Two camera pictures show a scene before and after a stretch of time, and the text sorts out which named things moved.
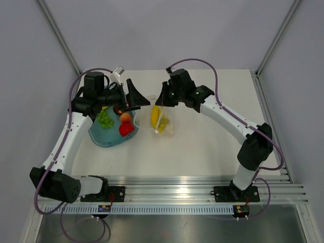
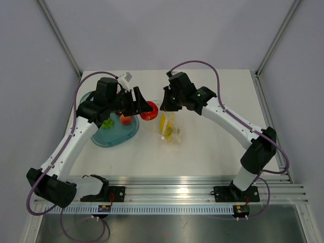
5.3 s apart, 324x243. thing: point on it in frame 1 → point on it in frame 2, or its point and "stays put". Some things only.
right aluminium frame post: x=292 y=9 stays put
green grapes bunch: x=104 y=120 stays put
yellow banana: x=156 y=111 → x=162 y=123
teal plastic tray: x=99 y=136 stays put
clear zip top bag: x=159 y=122 → x=170 y=124
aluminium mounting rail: x=273 y=190 stays put
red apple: x=125 y=128 → x=150 y=116
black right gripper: x=163 y=100 stays put
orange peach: x=125 y=117 stays put
